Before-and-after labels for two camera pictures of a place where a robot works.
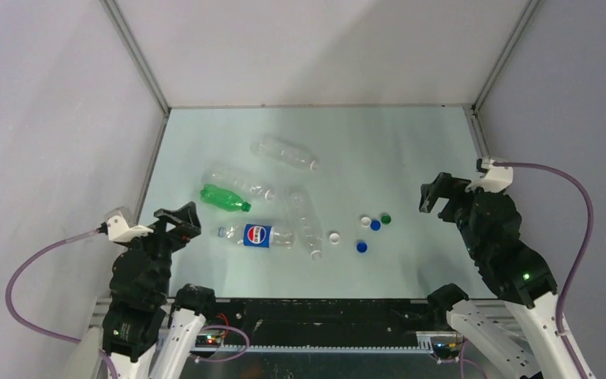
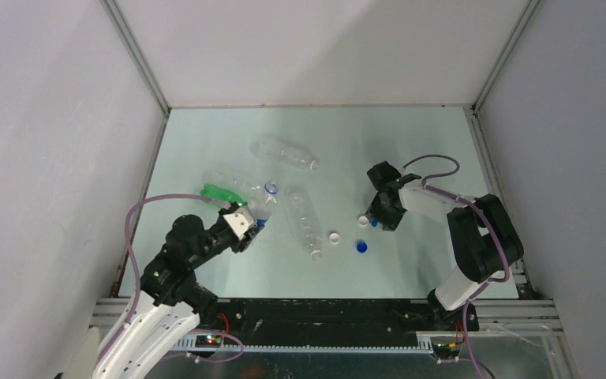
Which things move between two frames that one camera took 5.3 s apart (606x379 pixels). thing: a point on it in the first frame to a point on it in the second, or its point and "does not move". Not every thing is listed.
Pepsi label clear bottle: [258, 235] to [263, 200]
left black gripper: [188, 224] to [240, 245]
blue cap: [362, 246] does not move
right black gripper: [443, 185] to [390, 223]
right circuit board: [446, 350] does not move
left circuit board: [207, 341] does not move
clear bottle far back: [283, 151] does not move
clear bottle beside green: [226, 179] does not move
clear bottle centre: [305, 221] does not move
